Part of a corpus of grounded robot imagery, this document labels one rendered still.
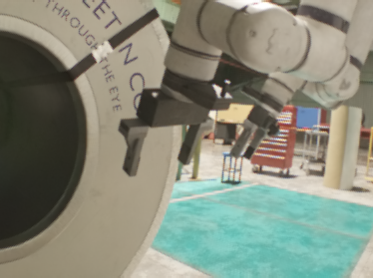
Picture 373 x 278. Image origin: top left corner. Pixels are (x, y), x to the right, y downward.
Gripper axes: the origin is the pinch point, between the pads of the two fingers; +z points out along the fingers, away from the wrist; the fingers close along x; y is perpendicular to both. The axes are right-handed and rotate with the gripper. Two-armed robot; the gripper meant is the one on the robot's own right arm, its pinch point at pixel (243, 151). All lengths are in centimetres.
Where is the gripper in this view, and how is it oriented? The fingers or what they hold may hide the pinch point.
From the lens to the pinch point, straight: 90.0
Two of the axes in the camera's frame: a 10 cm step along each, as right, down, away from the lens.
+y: 7.6, 5.0, -4.2
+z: -4.9, 8.6, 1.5
